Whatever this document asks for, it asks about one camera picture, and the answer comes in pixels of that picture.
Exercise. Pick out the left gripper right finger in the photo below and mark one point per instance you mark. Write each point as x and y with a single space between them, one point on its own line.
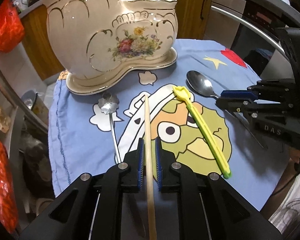
208 206

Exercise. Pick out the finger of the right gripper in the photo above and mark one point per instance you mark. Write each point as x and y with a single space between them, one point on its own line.
237 105
239 94

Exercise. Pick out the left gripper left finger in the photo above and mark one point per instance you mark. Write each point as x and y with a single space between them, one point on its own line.
91 206

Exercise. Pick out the large steel spoon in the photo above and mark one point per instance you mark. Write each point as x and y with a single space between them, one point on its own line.
203 86

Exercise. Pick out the yellow green plastic spoon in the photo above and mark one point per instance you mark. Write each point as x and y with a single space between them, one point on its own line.
183 94

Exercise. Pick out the wooden chopstick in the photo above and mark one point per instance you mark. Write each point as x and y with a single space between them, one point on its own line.
149 174

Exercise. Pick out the person's right hand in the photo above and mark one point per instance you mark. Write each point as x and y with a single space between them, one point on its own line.
295 157

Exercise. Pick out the blue cartoon cloth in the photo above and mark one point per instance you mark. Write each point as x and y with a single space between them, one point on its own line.
80 135

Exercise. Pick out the red bag lower left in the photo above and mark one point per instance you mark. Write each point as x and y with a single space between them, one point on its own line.
8 207

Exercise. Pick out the flower shaped small spoon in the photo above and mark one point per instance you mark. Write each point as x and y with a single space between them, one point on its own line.
108 104

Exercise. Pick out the cream ceramic utensil holder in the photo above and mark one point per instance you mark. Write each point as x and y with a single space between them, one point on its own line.
100 41

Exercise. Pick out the red plastic bag hanging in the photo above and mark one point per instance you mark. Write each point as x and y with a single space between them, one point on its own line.
11 29

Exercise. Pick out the chrome cart rail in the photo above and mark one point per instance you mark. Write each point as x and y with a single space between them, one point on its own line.
253 28

